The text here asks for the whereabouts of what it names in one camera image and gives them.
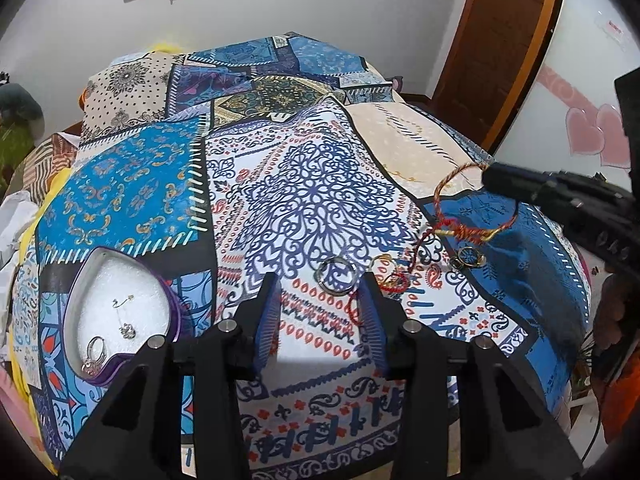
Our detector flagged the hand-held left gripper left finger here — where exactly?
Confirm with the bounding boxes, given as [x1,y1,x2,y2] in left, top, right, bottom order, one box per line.
[57,272,283,480]

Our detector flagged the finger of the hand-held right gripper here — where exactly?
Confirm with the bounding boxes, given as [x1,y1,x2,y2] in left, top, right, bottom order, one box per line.
[481,162,557,202]

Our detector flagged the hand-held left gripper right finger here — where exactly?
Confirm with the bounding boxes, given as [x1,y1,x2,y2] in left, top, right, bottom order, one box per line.
[360,271,583,480]

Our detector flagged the red and yellow braided bracelet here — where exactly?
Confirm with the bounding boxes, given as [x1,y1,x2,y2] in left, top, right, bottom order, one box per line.
[432,161,518,248]

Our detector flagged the heart-shaped purple tin box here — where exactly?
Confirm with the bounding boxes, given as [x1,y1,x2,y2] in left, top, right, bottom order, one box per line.
[62,246,188,387]

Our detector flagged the pink heart stickers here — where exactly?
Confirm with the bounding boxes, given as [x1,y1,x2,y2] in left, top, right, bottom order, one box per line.
[565,104,634,169]

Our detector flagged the blue patchwork blanket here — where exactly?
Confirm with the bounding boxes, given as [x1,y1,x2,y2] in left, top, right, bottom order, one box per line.
[10,30,593,480]

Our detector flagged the white wardrobe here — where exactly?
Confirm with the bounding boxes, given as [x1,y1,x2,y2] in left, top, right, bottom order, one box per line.
[492,0,640,181]

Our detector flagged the brown wooden door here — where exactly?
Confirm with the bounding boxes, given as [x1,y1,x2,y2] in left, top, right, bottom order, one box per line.
[430,0,566,148]

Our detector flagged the striped orange pillow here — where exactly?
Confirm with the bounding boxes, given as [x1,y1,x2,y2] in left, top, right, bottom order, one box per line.
[22,132,82,202]

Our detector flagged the white cloth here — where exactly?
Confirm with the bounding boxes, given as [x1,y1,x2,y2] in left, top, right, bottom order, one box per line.
[0,190,42,273]

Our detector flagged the green plush toy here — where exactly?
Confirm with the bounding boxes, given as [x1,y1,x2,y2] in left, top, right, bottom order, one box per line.
[0,72,42,196]

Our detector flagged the red cord bracelet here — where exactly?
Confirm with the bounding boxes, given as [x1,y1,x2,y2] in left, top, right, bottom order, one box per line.
[347,230,423,328]

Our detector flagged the double gold ring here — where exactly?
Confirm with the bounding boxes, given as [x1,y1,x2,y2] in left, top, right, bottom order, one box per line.
[451,246,487,268]

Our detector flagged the small silver pendant chain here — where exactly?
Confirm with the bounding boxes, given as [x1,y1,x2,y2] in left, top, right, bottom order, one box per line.
[112,297,139,341]

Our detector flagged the black cable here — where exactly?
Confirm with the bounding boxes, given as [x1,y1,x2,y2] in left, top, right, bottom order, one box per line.
[580,340,617,461]

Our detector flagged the silver ring with stone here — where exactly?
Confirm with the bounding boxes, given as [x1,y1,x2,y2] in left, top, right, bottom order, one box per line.
[81,336,107,376]

